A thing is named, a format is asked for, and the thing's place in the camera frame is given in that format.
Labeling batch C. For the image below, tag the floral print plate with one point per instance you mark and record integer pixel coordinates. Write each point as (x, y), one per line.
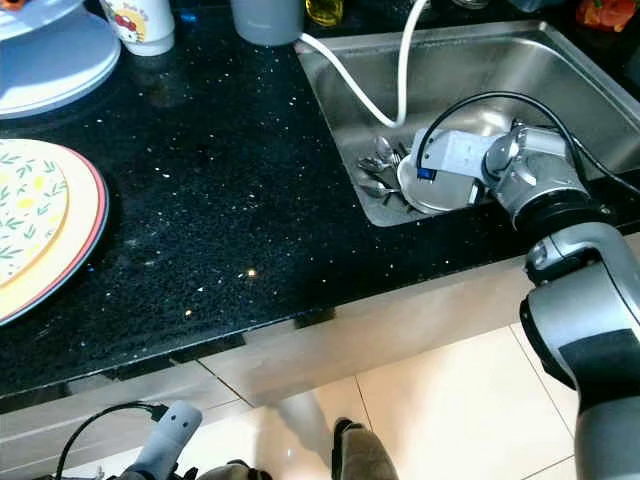
(30, 210)

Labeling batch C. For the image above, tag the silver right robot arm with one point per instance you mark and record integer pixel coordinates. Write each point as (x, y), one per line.
(590, 330)

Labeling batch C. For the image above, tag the stainless steel sink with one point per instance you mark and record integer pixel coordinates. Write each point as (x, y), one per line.
(490, 60)

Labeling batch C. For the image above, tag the white bowl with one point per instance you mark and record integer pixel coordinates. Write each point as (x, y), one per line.
(435, 195)

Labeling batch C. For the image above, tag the grey tumbler with red button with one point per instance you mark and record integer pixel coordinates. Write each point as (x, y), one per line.
(268, 20)

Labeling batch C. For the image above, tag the robot right leg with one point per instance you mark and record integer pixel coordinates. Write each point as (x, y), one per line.
(370, 455)

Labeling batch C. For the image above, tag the olive oil bottle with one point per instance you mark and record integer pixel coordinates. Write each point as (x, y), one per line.
(324, 10)

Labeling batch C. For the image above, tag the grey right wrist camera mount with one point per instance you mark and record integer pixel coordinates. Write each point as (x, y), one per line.
(460, 150)

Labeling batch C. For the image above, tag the metal spoon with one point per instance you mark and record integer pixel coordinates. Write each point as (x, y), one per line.
(385, 148)
(372, 165)
(380, 190)

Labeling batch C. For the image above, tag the white cartoon print mug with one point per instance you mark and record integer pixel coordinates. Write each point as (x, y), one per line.
(145, 30)

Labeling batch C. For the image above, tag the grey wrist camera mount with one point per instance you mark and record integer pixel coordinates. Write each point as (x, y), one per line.
(170, 435)
(460, 150)

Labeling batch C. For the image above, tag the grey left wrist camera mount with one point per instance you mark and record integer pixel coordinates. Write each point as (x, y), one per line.
(170, 435)

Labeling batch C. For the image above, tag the orange red carton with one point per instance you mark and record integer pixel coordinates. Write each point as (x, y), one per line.
(605, 12)

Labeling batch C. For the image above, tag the beige counter cabinet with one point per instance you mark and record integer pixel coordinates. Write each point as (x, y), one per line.
(360, 330)

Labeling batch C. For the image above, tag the white round kitchen appliance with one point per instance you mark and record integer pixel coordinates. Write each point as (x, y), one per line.
(60, 70)

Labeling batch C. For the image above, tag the cream plate red rim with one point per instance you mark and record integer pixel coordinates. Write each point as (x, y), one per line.
(85, 240)

